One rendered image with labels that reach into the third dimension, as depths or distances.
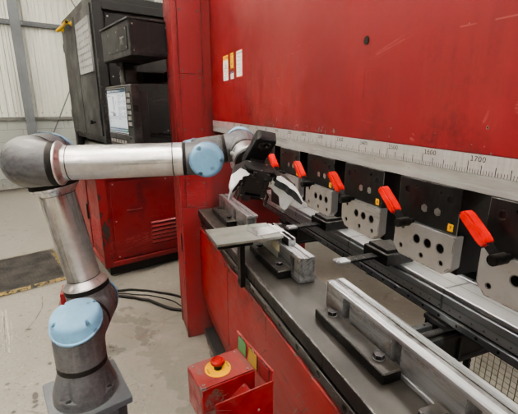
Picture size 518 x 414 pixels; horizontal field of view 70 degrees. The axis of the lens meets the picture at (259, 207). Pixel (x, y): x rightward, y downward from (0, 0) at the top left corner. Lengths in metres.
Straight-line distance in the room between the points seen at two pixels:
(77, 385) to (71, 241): 0.34
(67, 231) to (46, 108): 7.02
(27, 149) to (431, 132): 0.80
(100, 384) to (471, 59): 1.03
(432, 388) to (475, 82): 0.60
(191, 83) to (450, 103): 1.66
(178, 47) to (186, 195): 0.82
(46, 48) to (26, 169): 7.25
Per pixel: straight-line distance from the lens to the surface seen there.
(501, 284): 0.70
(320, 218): 1.56
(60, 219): 1.04
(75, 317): 1.00
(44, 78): 8.04
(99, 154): 0.85
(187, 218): 2.27
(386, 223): 0.90
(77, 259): 1.07
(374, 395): 0.93
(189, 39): 2.22
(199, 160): 0.81
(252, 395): 1.01
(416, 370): 0.94
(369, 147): 0.90
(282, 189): 0.79
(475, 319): 1.13
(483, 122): 0.70
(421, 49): 0.80
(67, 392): 1.08
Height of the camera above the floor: 1.48
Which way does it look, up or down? 15 degrees down
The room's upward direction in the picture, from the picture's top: straight up
